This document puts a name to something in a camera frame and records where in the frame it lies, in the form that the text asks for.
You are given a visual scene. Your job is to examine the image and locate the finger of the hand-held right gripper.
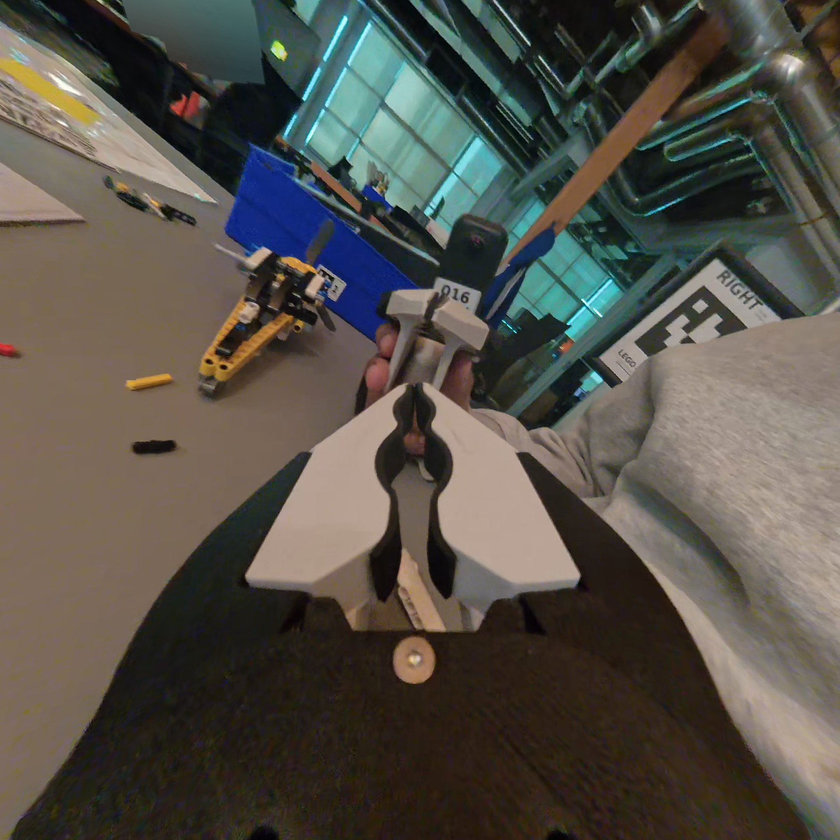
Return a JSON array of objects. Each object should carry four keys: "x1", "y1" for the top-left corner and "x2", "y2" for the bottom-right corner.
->
[
  {"x1": 432, "y1": 301, "x2": 490, "y2": 389},
  {"x1": 384, "y1": 290, "x2": 438, "y2": 396}
]

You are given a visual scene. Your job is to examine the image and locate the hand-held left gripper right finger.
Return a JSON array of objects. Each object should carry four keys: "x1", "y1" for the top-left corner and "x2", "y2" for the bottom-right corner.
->
[{"x1": 415, "y1": 382, "x2": 582, "y2": 632}]

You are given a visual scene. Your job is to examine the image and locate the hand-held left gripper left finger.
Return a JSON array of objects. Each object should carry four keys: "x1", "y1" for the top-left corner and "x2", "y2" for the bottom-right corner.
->
[{"x1": 245, "y1": 384, "x2": 416, "y2": 632}]

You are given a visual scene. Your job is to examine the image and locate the person's right forearm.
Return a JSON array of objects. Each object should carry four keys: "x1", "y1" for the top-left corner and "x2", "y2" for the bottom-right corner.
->
[{"x1": 469, "y1": 314, "x2": 840, "y2": 840}]

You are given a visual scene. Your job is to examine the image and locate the yellow lego model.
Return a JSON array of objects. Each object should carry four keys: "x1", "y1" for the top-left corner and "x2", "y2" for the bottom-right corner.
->
[{"x1": 199, "y1": 220, "x2": 347, "y2": 399}]

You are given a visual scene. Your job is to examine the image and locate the pile of small lego pieces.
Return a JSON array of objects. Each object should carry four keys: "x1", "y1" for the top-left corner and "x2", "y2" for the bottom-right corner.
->
[{"x1": 103, "y1": 175, "x2": 198, "y2": 227}]

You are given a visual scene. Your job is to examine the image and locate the person's right hand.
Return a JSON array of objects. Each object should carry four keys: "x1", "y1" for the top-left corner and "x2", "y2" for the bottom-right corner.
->
[{"x1": 360, "y1": 325, "x2": 483, "y2": 413}]

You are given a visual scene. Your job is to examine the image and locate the blue plastic bin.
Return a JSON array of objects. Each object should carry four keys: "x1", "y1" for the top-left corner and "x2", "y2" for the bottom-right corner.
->
[{"x1": 224, "y1": 143, "x2": 442, "y2": 337}]

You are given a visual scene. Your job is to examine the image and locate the black white marker sign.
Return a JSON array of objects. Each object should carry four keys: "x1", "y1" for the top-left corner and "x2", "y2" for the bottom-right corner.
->
[{"x1": 583, "y1": 245, "x2": 786, "y2": 387}]

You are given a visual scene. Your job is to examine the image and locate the metal ceiling pipes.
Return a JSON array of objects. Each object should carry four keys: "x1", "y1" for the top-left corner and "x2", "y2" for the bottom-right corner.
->
[{"x1": 525, "y1": 0, "x2": 840, "y2": 253}]

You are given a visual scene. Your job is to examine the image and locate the instruction booklets with bag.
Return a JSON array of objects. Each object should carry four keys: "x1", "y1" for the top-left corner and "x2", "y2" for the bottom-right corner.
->
[{"x1": 0, "y1": 23, "x2": 218, "y2": 204}]

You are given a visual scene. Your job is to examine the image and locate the blue strap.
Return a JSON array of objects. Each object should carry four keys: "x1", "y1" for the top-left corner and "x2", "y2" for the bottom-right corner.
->
[{"x1": 482, "y1": 225, "x2": 557, "y2": 324}]

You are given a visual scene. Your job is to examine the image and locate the large window wall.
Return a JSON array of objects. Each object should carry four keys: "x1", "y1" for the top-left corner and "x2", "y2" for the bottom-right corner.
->
[{"x1": 287, "y1": 13, "x2": 626, "y2": 332}]

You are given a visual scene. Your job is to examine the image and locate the wooden post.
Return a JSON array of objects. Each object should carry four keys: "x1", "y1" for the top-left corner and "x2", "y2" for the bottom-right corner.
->
[{"x1": 504, "y1": 12, "x2": 731, "y2": 265}]

